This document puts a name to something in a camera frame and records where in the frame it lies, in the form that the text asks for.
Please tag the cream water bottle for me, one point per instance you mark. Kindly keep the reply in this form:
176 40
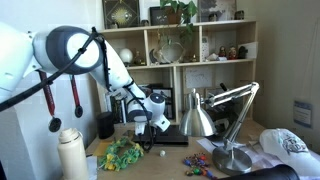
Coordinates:
71 156

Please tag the gold mandala picture frame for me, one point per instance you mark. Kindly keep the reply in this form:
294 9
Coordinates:
121 13

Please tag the dark small figurine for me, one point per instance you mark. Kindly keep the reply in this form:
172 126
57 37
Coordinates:
242 52

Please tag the small brown bottle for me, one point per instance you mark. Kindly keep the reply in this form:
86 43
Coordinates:
139 59

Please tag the small dark jar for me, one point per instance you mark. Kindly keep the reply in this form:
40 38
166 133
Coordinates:
239 14

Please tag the green yellow fleece garland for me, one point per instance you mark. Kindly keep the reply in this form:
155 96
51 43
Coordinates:
116 158

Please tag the white remote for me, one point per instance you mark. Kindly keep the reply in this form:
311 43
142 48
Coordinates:
205 48

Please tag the white paper note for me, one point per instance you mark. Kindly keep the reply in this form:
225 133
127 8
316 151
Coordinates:
198 78

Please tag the white paper towel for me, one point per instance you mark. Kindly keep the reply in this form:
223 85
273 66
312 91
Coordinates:
92 168

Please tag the silver desk lamp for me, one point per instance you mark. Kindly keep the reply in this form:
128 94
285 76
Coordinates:
196 121

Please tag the round glass ornament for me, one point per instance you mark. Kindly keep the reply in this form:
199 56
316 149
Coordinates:
172 53

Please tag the red small figurine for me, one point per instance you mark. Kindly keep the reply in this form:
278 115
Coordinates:
222 51
232 53

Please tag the grey art print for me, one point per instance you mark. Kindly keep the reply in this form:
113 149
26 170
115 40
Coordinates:
216 8

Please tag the white printed cap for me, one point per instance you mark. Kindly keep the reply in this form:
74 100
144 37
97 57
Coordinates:
286 146

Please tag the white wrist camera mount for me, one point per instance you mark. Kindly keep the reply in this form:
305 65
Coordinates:
162 123

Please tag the dark grey laptop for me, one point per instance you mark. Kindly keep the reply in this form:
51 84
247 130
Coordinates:
170 135

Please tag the wooden shelf unit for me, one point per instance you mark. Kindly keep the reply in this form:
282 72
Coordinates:
173 76

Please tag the small white ball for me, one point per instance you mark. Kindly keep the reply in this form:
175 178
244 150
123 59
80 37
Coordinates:
162 153

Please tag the white blank card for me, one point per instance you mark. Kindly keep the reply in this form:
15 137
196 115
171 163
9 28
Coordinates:
252 50

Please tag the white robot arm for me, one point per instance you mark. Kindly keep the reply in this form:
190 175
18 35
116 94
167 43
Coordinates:
113 70

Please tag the short red ribbon medal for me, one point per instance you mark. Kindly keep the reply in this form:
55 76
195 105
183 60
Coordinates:
76 96

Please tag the green potted plant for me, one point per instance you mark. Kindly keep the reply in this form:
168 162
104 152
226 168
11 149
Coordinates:
175 13

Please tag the blue wall sign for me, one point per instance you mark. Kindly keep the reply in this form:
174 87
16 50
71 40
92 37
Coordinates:
302 114

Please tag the white egg ornament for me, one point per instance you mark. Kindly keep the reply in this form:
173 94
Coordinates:
126 56

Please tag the long red ribbon medal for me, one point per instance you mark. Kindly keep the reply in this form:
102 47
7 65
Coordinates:
50 100

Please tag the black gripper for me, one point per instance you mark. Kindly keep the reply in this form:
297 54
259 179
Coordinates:
141 128

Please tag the small black picture frame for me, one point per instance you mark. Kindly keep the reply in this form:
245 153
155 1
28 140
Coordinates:
158 16

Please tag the dark crescent ornament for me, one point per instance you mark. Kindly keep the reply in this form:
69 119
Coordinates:
152 56

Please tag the black cup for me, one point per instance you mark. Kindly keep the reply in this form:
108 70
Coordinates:
105 125

